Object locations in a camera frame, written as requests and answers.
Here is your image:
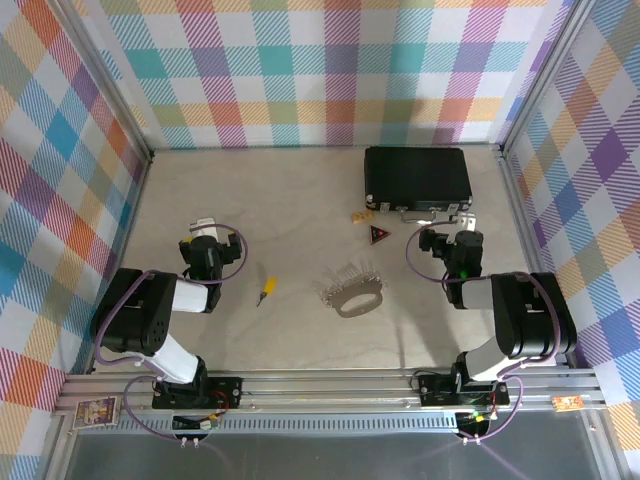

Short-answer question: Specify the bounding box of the black briefcase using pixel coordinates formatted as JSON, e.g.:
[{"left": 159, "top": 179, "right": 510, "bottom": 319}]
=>
[{"left": 363, "top": 146, "right": 474, "bottom": 225}]

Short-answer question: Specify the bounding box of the black connector plate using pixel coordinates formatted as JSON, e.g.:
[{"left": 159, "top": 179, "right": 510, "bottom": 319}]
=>
[
  {"left": 457, "top": 409, "right": 494, "bottom": 436},
  {"left": 172, "top": 412, "right": 221, "bottom": 435}
]

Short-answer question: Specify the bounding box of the printed picture card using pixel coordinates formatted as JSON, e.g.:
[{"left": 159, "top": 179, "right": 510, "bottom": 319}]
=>
[{"left": 73, "top": 396, "right": 120, "bottom": 430}]

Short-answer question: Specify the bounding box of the grey steel plate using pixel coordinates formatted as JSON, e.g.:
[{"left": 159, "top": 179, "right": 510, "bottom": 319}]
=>
[{"left": 64, "top": 430, "right": 604, "bottom": 480}]

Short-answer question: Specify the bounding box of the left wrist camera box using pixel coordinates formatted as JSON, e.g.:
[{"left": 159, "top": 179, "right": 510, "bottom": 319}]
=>
[{"left": 187, "top": 217, "right": 220, "bottom": 242}]

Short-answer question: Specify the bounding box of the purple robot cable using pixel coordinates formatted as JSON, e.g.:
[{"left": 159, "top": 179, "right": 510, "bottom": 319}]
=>
[
  {"left": 405, "top": 227, "right": 561, "bottom": 444},
  {"left": 94, "top": 224, "right": 250, "bottom": 444}
]

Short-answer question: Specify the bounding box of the aluminium side rail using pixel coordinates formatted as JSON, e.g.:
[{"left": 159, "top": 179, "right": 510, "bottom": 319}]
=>
[
  {"left": 84, "top": 149, "right": 156, "bottom": 376},
  {"left": 494, "top": 147, "right": 571, "bottom": 369}
]

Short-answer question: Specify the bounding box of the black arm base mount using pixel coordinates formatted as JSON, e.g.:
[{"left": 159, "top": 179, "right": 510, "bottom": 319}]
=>
[
  {"left": 151, "top": 374, "right": 245, "bottom": 410},
  {"left": 418, "top": 372, "right": 510, "bottom": 407}
]

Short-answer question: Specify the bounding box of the aluminium mounting rail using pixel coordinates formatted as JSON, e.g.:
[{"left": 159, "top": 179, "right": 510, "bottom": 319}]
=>
[{"left": 52, "top": 368, "right": 609, "bottom": 436}]

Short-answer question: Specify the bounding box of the aluminium corner post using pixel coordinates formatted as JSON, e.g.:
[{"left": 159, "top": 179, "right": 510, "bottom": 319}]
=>
[
  {"left": 498, "top": 0, "right": 599, "bottom": 154},
  {"left": 62, "top": 0, "right": 155, "bottom": 162}
]

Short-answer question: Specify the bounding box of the perforated metal cable duct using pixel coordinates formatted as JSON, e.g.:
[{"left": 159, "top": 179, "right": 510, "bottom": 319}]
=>
[{"left": 117, "top": 417, "right": 461, "bottom": 432}]

